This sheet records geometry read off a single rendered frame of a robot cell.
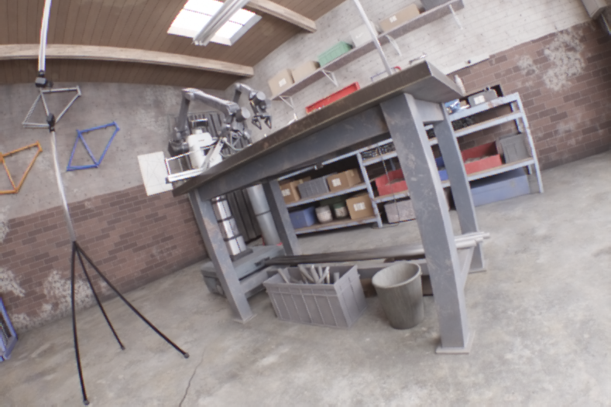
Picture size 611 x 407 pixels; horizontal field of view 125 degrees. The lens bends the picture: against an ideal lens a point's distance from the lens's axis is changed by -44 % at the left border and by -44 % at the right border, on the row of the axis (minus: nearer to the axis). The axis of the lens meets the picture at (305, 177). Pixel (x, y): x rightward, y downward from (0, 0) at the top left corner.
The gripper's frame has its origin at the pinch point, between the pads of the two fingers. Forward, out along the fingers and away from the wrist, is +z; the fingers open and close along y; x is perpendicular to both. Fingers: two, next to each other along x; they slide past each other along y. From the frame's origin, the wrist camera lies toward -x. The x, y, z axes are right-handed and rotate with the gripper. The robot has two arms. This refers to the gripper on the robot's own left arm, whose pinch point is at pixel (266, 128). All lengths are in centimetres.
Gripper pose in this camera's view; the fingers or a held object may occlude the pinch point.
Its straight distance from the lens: 170.5
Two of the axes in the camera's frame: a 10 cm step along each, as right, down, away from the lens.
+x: -6.6, 4.0, 6.3
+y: 6.1, -2.0, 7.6
